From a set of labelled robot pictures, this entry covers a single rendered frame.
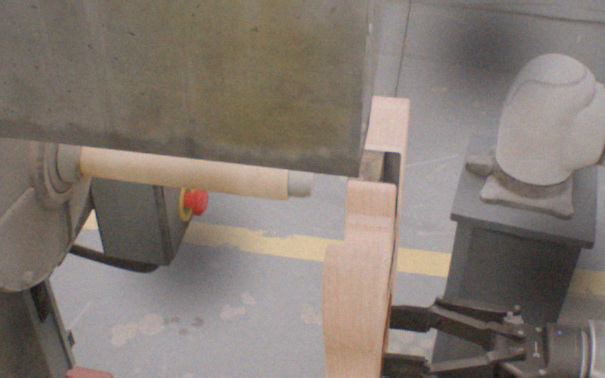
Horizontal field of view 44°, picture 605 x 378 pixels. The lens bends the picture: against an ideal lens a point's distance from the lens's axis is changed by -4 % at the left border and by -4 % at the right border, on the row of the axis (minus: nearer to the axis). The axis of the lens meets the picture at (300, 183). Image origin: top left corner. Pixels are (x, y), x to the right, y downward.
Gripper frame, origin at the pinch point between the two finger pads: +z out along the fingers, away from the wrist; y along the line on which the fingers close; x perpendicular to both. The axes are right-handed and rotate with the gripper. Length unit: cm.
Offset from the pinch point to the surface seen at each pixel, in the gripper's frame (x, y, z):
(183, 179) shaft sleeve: 24.5, -9.7, 17.6
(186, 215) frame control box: -1.6, 20.6, 29.3
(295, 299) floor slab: -89, 104, 31
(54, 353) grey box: -25, 12, 50
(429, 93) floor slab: -77, 221, 0
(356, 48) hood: 44, -26, 2
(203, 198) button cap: 1.3, 20.9, 26.8
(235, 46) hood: 44, -26, 8
